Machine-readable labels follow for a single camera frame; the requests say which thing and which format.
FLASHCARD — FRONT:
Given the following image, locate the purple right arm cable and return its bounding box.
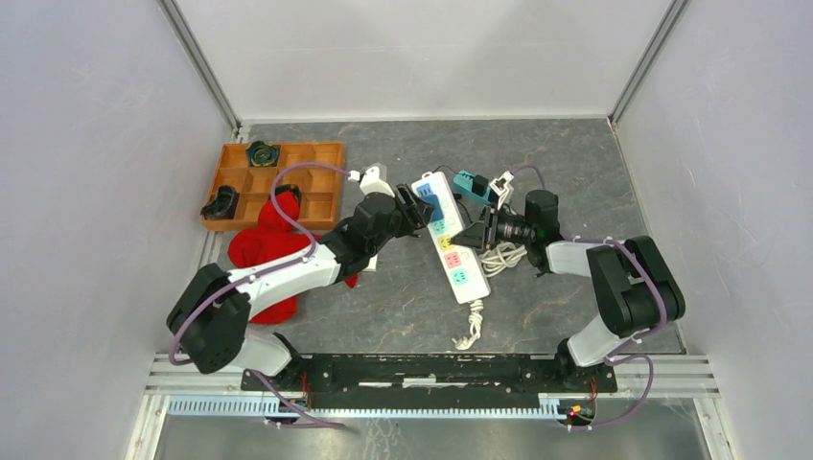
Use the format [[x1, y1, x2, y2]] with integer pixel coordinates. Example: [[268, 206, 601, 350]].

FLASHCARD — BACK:
[[511, 163, 668, 430]]

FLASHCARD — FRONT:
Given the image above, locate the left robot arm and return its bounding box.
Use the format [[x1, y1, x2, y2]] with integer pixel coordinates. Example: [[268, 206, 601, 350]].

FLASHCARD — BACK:
[[166, 184, 440, 391]]

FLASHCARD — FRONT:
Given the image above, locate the small white cube adapter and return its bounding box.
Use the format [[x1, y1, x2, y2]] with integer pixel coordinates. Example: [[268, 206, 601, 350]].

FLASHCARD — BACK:
[[363, 255, 378, 272]]

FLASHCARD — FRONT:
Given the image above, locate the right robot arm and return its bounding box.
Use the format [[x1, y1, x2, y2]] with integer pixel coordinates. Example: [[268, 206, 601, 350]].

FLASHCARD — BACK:
[[451, 190, 685, 391]]

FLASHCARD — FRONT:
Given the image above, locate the black item in tray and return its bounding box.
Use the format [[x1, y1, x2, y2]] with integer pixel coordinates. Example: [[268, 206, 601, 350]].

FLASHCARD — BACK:
[[199, 185, 240, 220]]

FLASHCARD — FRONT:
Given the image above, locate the red cloth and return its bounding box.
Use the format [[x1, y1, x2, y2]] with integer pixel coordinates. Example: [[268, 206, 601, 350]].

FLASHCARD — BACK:
[[227, 191, 360, 326]]

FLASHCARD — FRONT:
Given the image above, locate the white strip cord bundle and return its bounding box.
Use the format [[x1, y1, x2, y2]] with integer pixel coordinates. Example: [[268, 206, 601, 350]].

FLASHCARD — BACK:
[[452, 299, 486, 353]]

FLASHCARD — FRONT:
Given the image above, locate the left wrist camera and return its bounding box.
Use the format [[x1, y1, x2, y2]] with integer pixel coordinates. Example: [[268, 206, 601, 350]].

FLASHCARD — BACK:
[[359, 163, 395, 197]]

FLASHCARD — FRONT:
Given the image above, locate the dark green coiled item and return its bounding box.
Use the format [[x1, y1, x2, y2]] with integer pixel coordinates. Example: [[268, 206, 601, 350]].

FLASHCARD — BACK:
[[245, 141, 280, 168]]

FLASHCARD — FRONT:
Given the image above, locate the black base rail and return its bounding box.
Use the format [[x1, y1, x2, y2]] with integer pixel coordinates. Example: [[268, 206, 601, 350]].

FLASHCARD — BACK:
[[269, 354, 618, 410]]

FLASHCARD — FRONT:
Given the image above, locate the orange compartment tray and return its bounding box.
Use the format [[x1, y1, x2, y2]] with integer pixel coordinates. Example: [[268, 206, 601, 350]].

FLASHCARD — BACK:
[[200, 142, 345, 232]]

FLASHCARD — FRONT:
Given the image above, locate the white power strip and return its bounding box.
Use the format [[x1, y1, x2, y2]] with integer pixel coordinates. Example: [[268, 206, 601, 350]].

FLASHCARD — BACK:
[[411, 172, 491, 304]]

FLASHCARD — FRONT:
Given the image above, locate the black plug adapter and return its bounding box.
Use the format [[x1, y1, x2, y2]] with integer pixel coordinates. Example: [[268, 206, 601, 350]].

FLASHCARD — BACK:
[[471, 174, 490, 199]]

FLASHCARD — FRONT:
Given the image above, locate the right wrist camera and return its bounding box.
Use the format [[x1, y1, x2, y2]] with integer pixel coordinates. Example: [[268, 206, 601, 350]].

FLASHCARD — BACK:
[[489, 171, 514, 211]]

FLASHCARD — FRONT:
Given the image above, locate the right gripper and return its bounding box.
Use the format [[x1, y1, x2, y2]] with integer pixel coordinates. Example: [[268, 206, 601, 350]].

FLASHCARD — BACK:
[[453, 203, 536, 250]]

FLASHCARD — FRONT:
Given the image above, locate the teal power strip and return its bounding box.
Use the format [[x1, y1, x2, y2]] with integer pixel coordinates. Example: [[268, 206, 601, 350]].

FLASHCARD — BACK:
[[452, 170, 492, 206]]

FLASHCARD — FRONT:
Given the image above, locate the coiled white cable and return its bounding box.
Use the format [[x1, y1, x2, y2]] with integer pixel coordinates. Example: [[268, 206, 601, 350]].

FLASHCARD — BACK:
[[479, 241, 529, 279]]

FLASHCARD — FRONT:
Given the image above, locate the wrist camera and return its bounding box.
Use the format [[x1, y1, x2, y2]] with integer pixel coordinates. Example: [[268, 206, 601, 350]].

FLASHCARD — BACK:
[[359, 163, 395, 197], [489, 171, 514, 211]]

